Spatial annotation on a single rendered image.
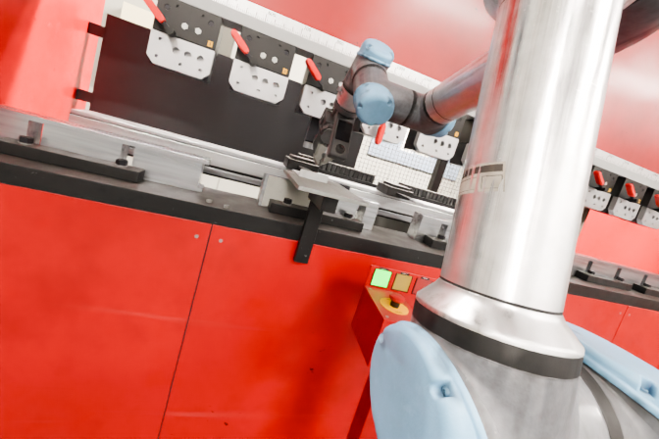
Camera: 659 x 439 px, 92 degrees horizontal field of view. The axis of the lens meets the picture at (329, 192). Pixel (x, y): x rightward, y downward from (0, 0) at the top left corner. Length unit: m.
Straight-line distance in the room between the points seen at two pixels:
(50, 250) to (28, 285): 0.10
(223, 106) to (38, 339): 0.97
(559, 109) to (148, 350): 1.00
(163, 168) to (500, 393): 0.89
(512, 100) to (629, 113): 1.49
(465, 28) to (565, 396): 1.06
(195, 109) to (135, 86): 0.23
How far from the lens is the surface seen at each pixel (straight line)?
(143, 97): 1.52
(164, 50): 0.96
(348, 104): 0.76
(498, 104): 0.28
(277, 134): 1.48
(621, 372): 0.35
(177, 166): 0.96
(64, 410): 1.19
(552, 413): 0.27
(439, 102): 0.63
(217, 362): 1.06
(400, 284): 0.91
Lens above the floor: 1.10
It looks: 8 degrees down
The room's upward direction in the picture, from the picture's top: 17 degrees clockwise
